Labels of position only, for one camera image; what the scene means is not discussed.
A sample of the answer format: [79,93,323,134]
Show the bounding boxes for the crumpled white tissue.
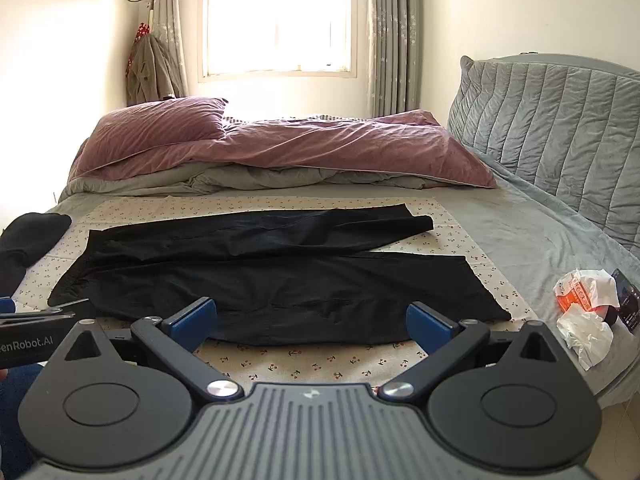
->
[556,305,615,372]

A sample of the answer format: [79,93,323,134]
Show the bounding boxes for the window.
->
[197,0,360,84]

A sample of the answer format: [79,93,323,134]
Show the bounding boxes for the cherry print bed mat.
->
[9,192,540,397]

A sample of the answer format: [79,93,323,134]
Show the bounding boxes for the hanging olive coat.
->
[124,34,177,107]

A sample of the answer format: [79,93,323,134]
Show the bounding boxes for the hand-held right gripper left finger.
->
[54,297,242,403]

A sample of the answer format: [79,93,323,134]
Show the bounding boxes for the blue cloth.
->
[0,363,45,413]

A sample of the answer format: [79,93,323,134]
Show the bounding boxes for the black cloth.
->
[0,212,74,302]

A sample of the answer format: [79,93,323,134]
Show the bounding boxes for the grey star print curtain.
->
[149,0,207,100]
[366,0,424,119]

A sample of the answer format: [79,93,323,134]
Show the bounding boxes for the white orange plastic bag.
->
[553,268,621,322]

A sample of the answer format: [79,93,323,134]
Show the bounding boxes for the pink and grey duvet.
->
[66,108,499,197]

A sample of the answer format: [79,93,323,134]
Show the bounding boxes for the small black box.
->
[602,268,640,334]

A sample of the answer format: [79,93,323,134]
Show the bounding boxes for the grey quilted headboard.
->
[446,52,640,262]

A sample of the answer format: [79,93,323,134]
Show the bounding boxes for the black pants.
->
[47,203,512,347]

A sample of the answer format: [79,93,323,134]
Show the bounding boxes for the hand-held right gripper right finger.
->
[378,302,562,403]

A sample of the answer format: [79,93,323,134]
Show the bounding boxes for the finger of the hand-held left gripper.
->
[0,297,91,322]

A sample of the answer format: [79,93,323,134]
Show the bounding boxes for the grey bed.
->
[44,160,640,412]

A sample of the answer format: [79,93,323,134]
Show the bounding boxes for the pink pillow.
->
[81,95,230,155]

